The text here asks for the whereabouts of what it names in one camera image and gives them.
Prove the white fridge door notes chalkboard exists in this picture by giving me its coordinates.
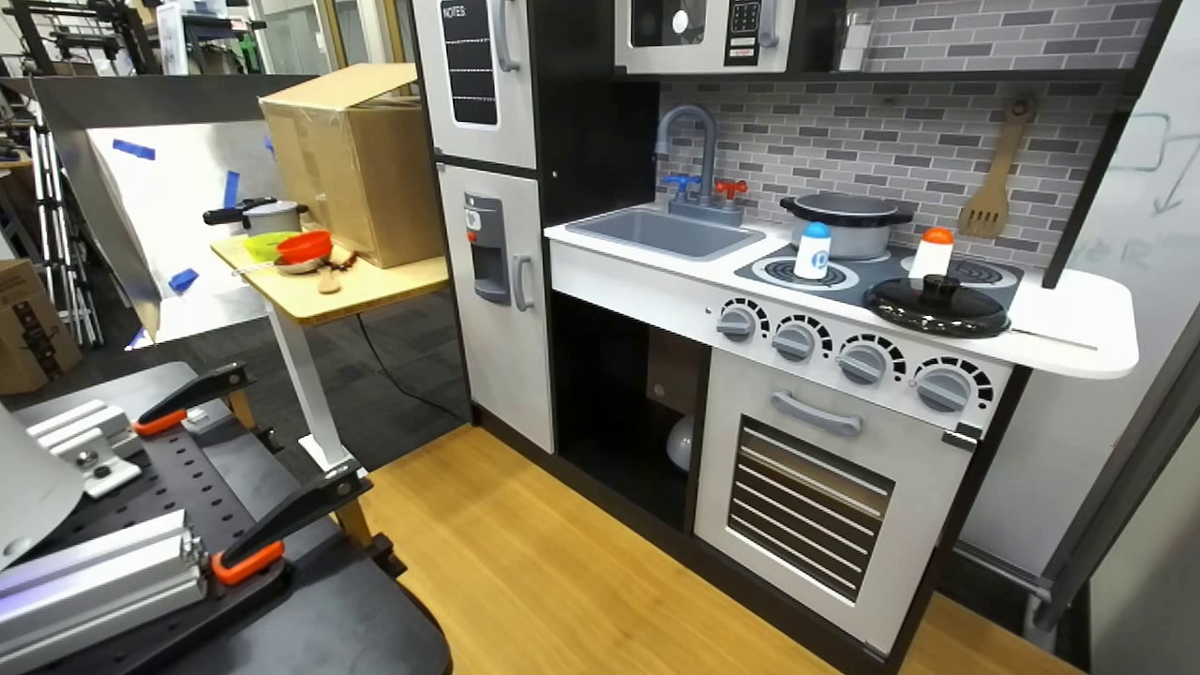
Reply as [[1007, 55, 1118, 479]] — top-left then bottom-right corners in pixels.
[[410, 0, 540, 176]]

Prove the white fridge door water dispenser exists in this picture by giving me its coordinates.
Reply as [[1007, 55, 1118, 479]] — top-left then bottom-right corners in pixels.
[[436, 160, 558, 457]]

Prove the grey toy sink basin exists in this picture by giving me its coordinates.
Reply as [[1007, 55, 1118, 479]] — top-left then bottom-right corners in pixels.
[[563, 204, 768, 262]]

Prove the grey stove knob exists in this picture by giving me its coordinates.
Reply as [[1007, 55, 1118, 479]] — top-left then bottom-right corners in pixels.
[[911, 351, 998, 415], [831, 330, 906, 390], [768, 311, 835, 366], [711, 295, 771, 350]]

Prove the black white toy kitchen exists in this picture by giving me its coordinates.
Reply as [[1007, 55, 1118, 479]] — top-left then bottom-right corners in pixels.
[[410, 0, 1183, 675]]

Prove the white bottle blue cap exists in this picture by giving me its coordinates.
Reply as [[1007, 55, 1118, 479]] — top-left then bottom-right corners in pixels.
[[790, 220, 835, 284]]

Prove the grey toy faucet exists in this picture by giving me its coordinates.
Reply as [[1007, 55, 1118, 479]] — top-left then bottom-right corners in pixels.
[[653, 100, 750, 227]]

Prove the light wooden table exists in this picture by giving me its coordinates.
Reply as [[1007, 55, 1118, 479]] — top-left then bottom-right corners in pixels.
[[207, 227, 453, 479]]

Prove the wooden toy piece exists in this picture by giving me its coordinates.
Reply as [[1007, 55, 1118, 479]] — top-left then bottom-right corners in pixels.
[[316, 239, 358, 299]]

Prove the grey toy pot with lid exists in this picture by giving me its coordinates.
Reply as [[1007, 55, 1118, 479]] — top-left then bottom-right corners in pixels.
[[775, 187, 917, 262]]

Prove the large brown cardboard box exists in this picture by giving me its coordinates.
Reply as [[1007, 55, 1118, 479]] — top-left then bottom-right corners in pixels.
[[253, 59, 445, 271]]

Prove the red toy bowl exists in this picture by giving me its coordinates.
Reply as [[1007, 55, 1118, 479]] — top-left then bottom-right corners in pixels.
[[275, 227, 336, 271]]

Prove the toy microwave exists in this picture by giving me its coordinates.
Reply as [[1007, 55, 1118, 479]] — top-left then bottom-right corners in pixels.
[[611, 0, 800, 79]]

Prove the black pan lid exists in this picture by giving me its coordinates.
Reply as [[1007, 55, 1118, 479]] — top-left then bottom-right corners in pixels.
[[858, 271, 1011, 341]]

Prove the white bottle orange cap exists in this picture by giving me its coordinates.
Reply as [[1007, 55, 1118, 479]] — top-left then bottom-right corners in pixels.
[[906, 225, 961, 284]]

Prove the green toy piece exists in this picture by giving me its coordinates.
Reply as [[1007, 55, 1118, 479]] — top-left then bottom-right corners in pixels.
[[240, 227, 296, 265]]

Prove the black clamp orange tip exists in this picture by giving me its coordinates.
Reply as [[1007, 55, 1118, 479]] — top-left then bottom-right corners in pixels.
[[128, 360, 253, 444], [203, 461, 373, 591]]

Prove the white oven door with slats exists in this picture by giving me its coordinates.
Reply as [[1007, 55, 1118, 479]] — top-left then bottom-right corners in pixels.
[[688, 350, 981, 659]]

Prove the black perforated mounting board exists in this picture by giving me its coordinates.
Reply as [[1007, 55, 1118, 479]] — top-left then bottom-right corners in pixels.
[[0, 360, 453, 675]]

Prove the wooden slotted spatula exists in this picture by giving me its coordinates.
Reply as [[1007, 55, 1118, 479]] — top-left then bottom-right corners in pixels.
[[956, 95, 1043, 244]]

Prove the white panel with blue magnets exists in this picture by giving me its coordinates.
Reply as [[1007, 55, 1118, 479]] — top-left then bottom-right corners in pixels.
[[53, 116, 305, 350]]

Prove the large white whiteboard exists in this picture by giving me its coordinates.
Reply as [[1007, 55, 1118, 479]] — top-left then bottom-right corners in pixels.
[[956, 0, 1200, 630]]

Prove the metal folding ladder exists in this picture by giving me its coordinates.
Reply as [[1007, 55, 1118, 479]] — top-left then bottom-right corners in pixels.
[[22, 125, 105, 350]]

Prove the long aluminium extrusion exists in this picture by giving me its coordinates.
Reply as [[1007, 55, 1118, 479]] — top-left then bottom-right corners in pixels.
[[0, 506, 211, 675]]

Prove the small printed cardboard box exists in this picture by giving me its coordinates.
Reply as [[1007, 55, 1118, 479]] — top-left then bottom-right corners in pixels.
[[0, 254, 87, 401]]

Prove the grey saucepan black handle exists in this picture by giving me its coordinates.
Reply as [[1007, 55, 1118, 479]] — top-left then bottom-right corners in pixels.
[[203, 194, 310, 239]]

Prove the small aluminium bracket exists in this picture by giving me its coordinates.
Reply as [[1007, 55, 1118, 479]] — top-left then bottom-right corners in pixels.
[[22, 396, 146, 501]]

